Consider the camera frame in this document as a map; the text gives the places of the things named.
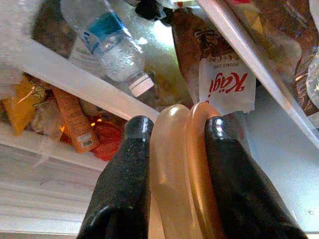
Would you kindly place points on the orange packet with barcode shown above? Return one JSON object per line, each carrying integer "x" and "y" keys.
{"x": 74, "y": 119}

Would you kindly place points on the dark brown jar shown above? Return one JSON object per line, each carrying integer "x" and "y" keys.
{"x": 53, "y": 27}

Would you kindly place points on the clear plastic bottle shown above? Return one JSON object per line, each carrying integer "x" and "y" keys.
{"x": 314, "y": 79}

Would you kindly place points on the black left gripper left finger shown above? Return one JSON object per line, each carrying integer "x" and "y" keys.
{"x": 124, "y": 179}

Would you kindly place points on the yellow snack packet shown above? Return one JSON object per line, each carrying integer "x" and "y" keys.
{"x": 22, "y": 107}

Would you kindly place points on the red packet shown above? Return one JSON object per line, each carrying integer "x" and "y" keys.
{"x": 109, "y": 142}

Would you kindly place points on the black bottle cap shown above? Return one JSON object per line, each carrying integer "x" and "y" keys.
{"x": 149, "y": 10}

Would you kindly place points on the white fridge shelf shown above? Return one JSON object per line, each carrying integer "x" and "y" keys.
{"x": 82, "y": 84}

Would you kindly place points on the pale beige sausage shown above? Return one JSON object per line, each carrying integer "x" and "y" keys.
{"x": 172, "y": 159}

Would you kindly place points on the brown foil snack bag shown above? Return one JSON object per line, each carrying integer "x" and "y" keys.
{"x": 286, "y": 30}

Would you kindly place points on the clear water bottle blue label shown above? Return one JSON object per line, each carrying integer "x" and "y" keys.
{"x": 117, "y": 52}

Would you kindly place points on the brown Kägi chocolate wafer pack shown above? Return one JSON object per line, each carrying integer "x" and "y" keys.
{"x": 199, "y": 49}

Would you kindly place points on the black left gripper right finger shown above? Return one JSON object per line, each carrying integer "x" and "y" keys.
{"x": 239, "y": 189}

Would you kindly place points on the white fridge drawer front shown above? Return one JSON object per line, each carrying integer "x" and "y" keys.
{"x": 37, "y": 152}

